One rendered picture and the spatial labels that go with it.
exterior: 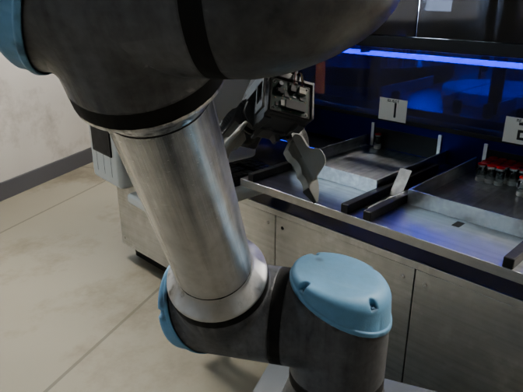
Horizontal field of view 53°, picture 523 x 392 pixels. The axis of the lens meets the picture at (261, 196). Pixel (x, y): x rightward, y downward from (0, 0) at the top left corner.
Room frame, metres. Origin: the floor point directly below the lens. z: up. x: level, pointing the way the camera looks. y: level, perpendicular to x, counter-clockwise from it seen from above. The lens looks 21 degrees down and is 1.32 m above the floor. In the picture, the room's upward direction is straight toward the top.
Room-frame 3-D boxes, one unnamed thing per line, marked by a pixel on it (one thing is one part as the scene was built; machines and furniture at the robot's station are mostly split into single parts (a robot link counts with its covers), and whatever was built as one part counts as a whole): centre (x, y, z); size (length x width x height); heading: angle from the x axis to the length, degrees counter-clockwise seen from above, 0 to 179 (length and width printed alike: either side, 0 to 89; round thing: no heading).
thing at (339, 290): (0.53, -0.08, 0.96); 0.13 x 0.12 x 0.14; 76
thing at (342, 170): (1.34, -0.29, 0.90); 0.34 x 0.26 x 0.04; 135
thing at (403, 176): (1.09, -0.28, 0.91); 0.14 x 0.03 x 0.06; 134
